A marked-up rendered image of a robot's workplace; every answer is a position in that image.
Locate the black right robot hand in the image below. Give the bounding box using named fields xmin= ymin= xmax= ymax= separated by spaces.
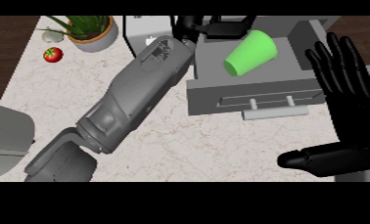
xmin=277 ymin=31 xmax=370 ymax=178

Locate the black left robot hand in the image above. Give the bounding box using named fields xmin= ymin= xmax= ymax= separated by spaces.
xmin=172 ymin=15 xmax=259 ymax=44

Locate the green cup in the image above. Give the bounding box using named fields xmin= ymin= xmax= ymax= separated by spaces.
xmin=222 ymin=29 xmax=278 ymax=77

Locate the grey open drawer box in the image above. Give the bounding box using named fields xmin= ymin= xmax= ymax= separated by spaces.
xmin=193 ymin=33 xmax=321 ymax=88

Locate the grey drawer front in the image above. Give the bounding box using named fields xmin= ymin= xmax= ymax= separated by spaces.
xmin=187 ymin=77 xmax=336 ymax=116

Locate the grey cabinet housing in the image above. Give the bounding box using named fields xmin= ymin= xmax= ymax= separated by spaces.
xmin=250 ymin=15 xmax=341 ymax=71

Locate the potted green plant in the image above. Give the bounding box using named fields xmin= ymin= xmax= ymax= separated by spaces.
xmin=39 ymin=15 xmax=120 ymax=54

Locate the pale garlic bulb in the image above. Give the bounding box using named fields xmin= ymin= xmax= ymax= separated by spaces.
xmin=40 ymin=26 xmax=65 ymax=44

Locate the red tomato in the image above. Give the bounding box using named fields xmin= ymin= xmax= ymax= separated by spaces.
xmin=42 ymin=46 xmax=65 ymax=64

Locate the pale grey drawer handle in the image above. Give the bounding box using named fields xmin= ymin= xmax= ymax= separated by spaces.
xmin=241 ymin=95 xmax=311 ymax=121

